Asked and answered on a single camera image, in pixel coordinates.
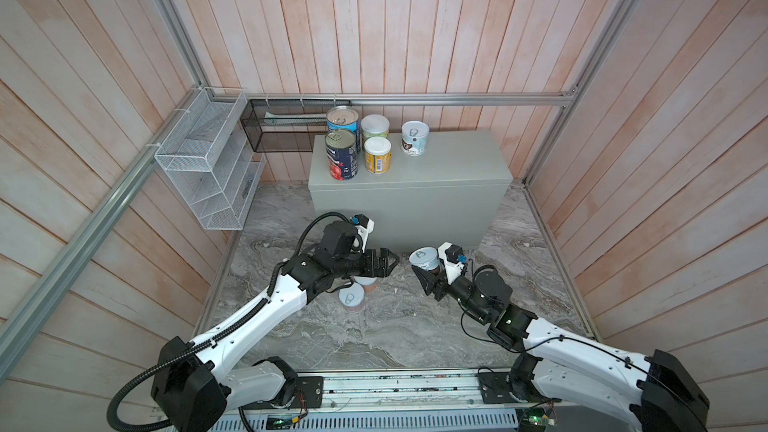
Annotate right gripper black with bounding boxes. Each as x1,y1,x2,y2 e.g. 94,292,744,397
414,262,488,323

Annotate aluminium frame rail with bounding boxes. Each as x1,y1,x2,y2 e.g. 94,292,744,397
0,0,667,373

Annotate dark tomato can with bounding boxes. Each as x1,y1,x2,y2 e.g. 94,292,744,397
325,129,358,181

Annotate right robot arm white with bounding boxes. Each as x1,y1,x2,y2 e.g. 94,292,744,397
413,266,710,431

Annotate blue soup can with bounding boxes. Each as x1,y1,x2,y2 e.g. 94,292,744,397
326,106,362,151

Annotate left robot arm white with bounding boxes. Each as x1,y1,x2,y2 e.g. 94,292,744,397
150,212,399,431

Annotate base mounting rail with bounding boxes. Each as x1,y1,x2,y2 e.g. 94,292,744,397
149,368,601,432

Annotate orange can white lid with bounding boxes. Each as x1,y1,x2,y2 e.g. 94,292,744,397
360,114,390,141
364,137,392,174

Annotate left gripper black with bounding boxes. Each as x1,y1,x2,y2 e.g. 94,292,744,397
332,247,399,278

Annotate black corrugated cable hose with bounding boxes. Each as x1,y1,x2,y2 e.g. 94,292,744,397
106,211,352,432

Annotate orange can white lid front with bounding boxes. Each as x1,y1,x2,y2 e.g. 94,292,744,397
364,137,392,174

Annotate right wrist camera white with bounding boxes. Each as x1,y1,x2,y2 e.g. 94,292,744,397
438,242,468,285

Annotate pull-tab can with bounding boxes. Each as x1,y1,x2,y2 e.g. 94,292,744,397
338,283,365,312
354,277,378,294
409,247,440,272
401,121,430,156

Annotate black mesh basket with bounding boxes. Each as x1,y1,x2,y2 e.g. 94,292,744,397
240,99,352,153

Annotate white wire mesh shelf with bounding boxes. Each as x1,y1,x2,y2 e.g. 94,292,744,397
155,87,264,231

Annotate grey metal cabinet box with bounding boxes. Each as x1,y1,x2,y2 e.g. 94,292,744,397
308,131,513,253

